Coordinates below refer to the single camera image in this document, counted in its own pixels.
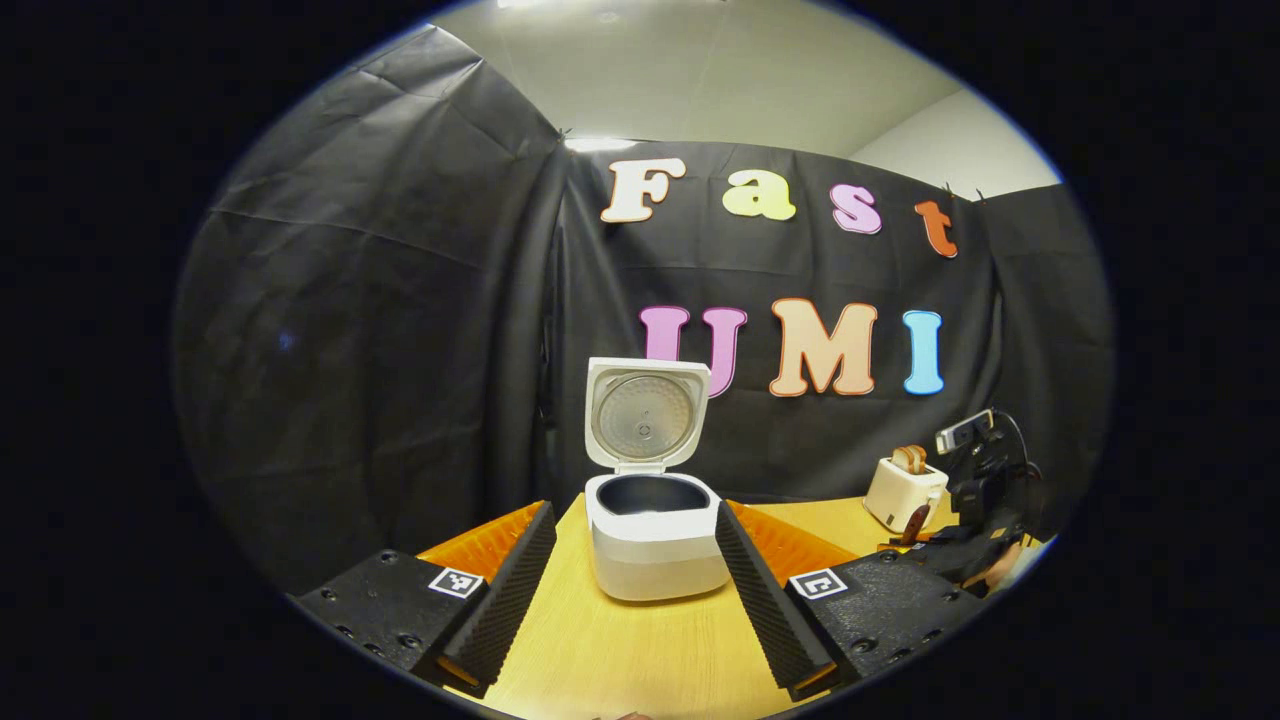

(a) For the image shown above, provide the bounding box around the white toaster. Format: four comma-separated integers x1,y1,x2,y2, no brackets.
863,455,949,534

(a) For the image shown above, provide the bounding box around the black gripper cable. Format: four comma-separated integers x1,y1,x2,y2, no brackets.
990,408,1043,506

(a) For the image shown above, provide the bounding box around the white rice cooker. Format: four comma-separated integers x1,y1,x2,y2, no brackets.
583,357,731,603

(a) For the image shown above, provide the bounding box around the black backdrop cloth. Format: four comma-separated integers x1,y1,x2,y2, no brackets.
172,25,1116,593

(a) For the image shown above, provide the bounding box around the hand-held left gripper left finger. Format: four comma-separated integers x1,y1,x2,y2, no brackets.
288,500,558,699

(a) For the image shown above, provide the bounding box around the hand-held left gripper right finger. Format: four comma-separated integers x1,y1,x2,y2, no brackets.
715,500,986,701

